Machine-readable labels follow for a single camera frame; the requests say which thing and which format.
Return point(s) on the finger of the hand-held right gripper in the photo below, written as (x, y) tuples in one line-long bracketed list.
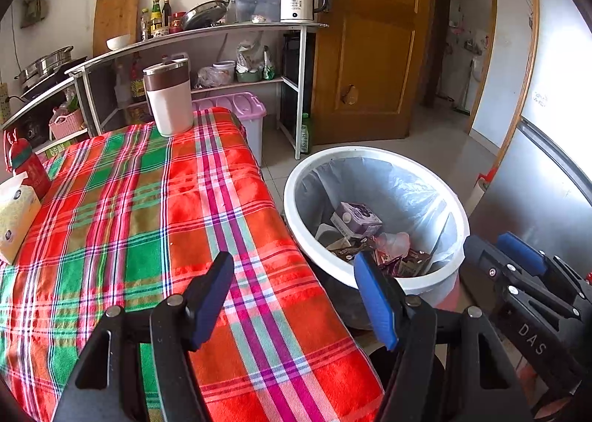
[(520, 248), (513, 276)]

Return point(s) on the clear plastic storage box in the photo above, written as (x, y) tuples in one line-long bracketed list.
[(253, 8)]

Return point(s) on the white plastic tub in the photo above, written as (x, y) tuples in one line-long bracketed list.
[(224, 72)]

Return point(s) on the dark sauce bottle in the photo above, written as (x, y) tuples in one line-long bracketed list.
[(167, 10)]

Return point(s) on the black cooktop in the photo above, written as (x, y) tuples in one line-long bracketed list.
[(51, 79)]

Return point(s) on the red antler water bottle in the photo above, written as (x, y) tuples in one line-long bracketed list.
[(30, 167)]

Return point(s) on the steel steamer pot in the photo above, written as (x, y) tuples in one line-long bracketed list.
[(44, 65)]

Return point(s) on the grey refrigerator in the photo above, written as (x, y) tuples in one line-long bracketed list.
[(541, 190)]

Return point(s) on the large white metal shelf rack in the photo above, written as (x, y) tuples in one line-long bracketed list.
[(208, 31)]

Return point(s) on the green bowl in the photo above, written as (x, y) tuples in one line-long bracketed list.
[(248, 76)]

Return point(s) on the red green plaid tablecloth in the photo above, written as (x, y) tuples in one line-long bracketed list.
[(138, 218)]

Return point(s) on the white brown lidded jug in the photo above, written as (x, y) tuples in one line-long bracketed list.
[(169, 102)]

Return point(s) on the white power strip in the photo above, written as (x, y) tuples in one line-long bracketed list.
[(3, 102)]

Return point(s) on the green yellow oil bottle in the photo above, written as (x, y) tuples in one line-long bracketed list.
[(156, 19)]

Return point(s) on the small white metal shelf rack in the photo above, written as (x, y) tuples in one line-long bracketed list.
[(41, 100)]

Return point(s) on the purple white drink carton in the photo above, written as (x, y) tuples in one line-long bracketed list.
[(356, 218)]

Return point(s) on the steel frying pan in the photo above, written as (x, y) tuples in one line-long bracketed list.
[(203, 15)]

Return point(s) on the hanging cloth bag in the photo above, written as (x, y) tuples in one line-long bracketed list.
[(33, 3)]

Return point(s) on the wooden door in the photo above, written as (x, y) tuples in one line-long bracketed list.
[(370, 56)]

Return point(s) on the brown coffee sachet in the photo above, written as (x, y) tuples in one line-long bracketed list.
[(344, 250), (409, 264)]

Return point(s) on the green glass bottle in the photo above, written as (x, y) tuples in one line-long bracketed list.
[(305, 135)]

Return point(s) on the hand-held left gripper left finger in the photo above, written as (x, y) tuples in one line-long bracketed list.
[(210, 306)]

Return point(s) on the yellow tissue pack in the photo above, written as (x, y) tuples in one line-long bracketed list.
[(16, 218)]

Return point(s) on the white round bin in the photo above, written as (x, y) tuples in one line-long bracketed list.
[(416, 285)]

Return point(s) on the white bowl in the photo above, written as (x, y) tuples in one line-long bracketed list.
[(118, 42)]

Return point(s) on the clear plastic bin liner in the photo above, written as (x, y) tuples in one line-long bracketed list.
[(397, 190)]

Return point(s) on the small clear sauce bottle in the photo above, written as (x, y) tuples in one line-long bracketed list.
[(145, 26)]

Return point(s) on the red lidded jar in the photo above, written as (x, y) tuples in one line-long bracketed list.
[(177, 23)]

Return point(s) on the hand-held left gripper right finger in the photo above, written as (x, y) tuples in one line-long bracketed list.
[(377, 306)]

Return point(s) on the pink plastic basket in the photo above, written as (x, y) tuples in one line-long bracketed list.
[(67, 125)]

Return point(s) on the purple lidded storage box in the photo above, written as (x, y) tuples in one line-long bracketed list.
[(240, 109)]

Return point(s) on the yellow label bottle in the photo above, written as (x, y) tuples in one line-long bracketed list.
[(138, 84)]

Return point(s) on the wooden cutting board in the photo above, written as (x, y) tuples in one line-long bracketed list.
[(116, 17)]

